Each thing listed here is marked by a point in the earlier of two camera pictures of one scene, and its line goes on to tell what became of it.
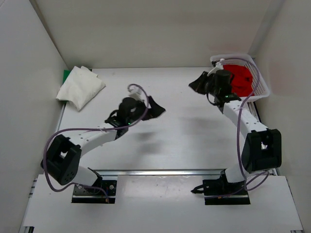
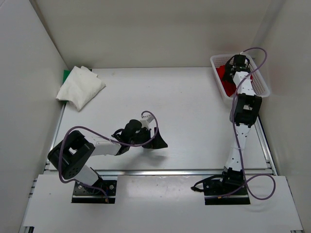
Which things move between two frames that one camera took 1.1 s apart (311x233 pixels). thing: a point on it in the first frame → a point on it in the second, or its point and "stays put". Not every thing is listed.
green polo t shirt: x=65 y=73 stays put
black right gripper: x=198 y=86 → x=227 y=76
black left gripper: x=155 y=110 → x=158 y=142
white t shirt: x=80 y=86 stays put
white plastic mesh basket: x=260 y=88 stays put
